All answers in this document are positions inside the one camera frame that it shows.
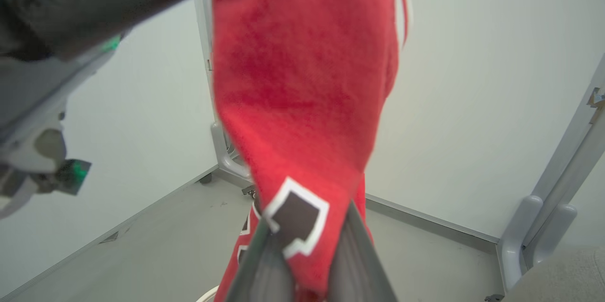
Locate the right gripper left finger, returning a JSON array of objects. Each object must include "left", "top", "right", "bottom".
[{"left": 226, "top": 226, "right": 297, "bottom": 302}]

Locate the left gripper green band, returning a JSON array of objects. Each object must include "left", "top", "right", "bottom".
[{"left": 0, "top": 0, "right": 211, "bottom": 220}]

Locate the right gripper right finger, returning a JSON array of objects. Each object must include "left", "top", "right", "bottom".
[{"left": 328, "top": 200, "right": 398, "bottom": 302}]

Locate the grey partition post double leg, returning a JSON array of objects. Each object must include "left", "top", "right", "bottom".
[{"left": 496, "top": 54, "right": 605, "bottom": 293}]

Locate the grey fabric sofa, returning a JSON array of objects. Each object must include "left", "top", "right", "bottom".
[{"left": 503, "top": 244, "right": 605, "bottom": 302}]

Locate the red garment with white stripes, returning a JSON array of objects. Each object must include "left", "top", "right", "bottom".
[{"left": 210, "top": 0, "right": 414, "bottom": 302}]

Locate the cream perforated laundry basket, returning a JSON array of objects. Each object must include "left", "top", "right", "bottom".
[{"left": 196, "top": 285, "right": 221, "bottom": 302}]

